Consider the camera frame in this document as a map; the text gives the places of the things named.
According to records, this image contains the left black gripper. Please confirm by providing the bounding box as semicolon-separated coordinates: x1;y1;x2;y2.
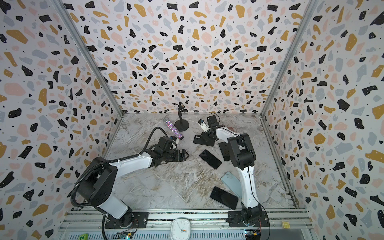
162;149;189;163

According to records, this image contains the black phone case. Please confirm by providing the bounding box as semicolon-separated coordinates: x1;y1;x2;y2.
219;142;231;162
193;135;215;147

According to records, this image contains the black screen pink phone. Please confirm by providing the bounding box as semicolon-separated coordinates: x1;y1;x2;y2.
199;150;222;170

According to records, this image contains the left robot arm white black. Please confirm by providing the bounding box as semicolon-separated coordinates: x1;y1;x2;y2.
70;137;190;226

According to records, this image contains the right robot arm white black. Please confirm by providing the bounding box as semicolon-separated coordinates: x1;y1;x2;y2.
198;116;262;225

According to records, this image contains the black flat phone case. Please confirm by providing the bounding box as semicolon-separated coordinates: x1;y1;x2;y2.
219;142;231;162

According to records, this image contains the black phone stand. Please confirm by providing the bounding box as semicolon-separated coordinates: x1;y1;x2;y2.
174;102;190;132

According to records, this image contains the light blue phone case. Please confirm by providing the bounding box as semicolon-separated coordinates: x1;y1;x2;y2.
221;172;243;199

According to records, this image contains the black phone near front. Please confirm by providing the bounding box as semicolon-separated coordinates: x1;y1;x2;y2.
210;187;239;210

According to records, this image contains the purple glitter tube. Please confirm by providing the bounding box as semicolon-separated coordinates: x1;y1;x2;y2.
164;118;184;140

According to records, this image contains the white square clock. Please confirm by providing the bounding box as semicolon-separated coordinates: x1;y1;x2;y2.
170;219;191;240

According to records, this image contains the left circuit board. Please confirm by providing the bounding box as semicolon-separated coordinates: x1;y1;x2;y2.
116;231;135;240

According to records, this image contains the circuit board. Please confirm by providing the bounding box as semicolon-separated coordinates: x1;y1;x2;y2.
116;231;135;240
245;230;261;240

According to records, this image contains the right circuit board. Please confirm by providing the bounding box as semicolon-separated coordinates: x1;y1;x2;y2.
245;230;261;240

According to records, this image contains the yellow sticker tag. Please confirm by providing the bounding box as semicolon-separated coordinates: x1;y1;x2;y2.
282;221;291;229

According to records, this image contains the green label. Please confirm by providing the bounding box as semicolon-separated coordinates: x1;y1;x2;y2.
78;233;89;240

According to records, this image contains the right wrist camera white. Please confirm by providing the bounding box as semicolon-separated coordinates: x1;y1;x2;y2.
198;119;210;133

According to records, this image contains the black corrugated cable conduit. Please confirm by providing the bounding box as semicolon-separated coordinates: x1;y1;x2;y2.
70;126;169;208

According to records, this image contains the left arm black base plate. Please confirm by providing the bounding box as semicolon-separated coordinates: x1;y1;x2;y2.
105;212;149;229

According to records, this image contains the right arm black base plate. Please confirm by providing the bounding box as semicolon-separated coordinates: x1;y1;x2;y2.
226;211;270;228

